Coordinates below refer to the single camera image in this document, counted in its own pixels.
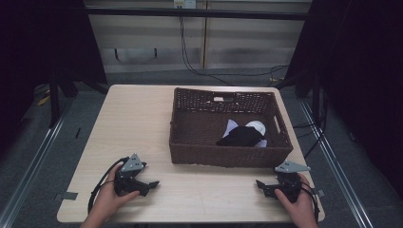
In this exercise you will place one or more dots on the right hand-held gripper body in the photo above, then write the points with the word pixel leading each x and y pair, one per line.
pixel 290 183

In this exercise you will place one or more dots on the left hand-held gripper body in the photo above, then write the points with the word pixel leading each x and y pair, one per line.
pixel 131 164

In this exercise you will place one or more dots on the person's right hand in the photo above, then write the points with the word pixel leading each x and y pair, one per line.
pixel 299 207

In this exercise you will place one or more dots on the person's left hand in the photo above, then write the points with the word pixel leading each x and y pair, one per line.
pixel 109 196

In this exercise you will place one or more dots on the grey tape piece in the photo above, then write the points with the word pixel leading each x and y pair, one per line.
pixel 319 193
pixel 67 196

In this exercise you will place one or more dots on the black cloth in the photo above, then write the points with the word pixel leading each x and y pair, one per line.
pixel 242 136

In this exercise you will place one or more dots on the white round cap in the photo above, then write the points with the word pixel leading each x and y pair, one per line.
pixel 258 126

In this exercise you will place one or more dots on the brown wicker basket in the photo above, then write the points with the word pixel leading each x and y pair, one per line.
pixel 196 139

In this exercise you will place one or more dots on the small black floor stick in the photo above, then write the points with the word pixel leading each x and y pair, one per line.
pixel 78 133

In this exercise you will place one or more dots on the pale lilac cloth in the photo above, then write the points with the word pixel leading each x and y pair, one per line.
pixel 230 126

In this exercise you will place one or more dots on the black metal stand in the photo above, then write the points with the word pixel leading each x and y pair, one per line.
pixel 54 101

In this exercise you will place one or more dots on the yellow floor object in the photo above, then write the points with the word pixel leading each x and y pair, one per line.
pixel 43 99

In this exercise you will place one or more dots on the black curtain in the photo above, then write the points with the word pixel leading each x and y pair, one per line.
pixel 38 41
pixel 361 63

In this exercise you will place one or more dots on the black horizontal bar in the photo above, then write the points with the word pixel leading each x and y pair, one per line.
pixel 190 13

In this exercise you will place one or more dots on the metal floor rail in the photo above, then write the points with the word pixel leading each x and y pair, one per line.
pixel 335 158
pixel 34 161

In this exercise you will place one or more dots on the black wall bracket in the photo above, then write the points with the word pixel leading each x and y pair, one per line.
pixel 136 58

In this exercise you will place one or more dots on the white wall socket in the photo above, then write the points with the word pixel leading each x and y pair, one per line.
pixel 184 3

